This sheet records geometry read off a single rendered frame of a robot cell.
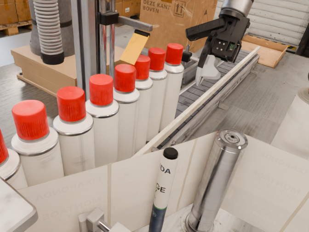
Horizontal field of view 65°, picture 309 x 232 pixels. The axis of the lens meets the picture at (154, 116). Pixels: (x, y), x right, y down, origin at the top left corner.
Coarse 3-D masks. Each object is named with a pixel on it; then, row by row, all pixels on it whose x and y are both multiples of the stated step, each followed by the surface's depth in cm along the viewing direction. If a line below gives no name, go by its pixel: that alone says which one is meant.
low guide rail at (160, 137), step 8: (256, 48) 109; (248, 56) 99; (240, 64) 91; (232, 72) 84; (224, 80) 79; (216, 88) 74; (208, 96) 70; (192, 104) 63; (200, 104) 67; (184, 112) 60; (192, 112) 63; (176, 120) 57; (184, 120) 60; (168, 128) 54; (176, 128) 57; (160, 136) 52; (152, 144) 49; (144, 152) 47
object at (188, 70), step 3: (246, 33) 111; (243, 36) 108; (195, 63) 74; (192, 66) 72; (195, 66) 73; (186, 69) 70; (189, 69) 70; (192, 69) 71; (195, 69) 74; (183, 72) 68; (186, 72) 69; (189, 72) 71; (183, 75) 68; (186, 75) 70
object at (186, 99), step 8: (240, 56) 109; (224, 64) 98; (232, 64) 99; (224, 72) 92; (208, 80) 85; (216, 80) 86; (192, 88) 78; (200, 88) 79; (208, 88) 80; (184, 96) 74; (192, 96) 74; (200, 96) 75; (184, 104) 70; (176, 112) 66; (168, 136) 57; (160, 144) 55
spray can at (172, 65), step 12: (168, 48) 48; (180, 48) 47; (168, 60) 49; (180, 60) 49; (168, 72) 49; (180, 72) 49; (168, 84) 50; (180, 84) 52; (168, 96) 52; (168, 108) 54; (168, 120) 56
